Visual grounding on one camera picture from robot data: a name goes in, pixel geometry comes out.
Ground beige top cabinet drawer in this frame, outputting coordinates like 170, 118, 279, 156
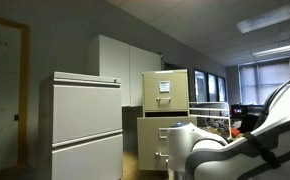
142, 69, 189, 112

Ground dark interior windows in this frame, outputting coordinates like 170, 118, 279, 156
194, 70, 228, 102

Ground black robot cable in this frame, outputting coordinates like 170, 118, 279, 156
244, 131, 282, 170

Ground red object on right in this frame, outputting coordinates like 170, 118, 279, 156
231, 128, 240, 137

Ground wood-framed whiteboard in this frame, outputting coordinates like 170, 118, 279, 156
0, 18, 30, 173

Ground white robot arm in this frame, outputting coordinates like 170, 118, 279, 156
167, 80, 290, 180

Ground window blinds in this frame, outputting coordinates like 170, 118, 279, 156
239, 58, 290, 105

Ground white wall cupboard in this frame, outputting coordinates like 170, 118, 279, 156
87, 35, 161, 107

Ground beige filing cabinet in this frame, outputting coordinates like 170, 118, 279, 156
137, 69, 197, 171

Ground ceiling fluorescent light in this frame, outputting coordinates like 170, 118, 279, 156
236, 4, 290, 34

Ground beige cabinet drawer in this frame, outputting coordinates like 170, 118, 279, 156
137, 116, 197, 171
142, 69, 189, 112

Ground beige bottom cabinet drawer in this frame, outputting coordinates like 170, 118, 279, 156
137, 116, 197, 171

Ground grey two-drawer cabinet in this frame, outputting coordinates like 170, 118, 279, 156
37, 72, 123, 180

